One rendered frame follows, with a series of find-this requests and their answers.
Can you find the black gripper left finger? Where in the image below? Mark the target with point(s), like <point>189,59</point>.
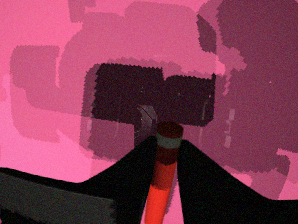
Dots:
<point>114,196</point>

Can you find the dark red peg with grey band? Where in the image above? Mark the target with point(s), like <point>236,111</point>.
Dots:
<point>169,138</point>

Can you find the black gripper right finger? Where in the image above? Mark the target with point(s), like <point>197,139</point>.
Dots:
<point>210,195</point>

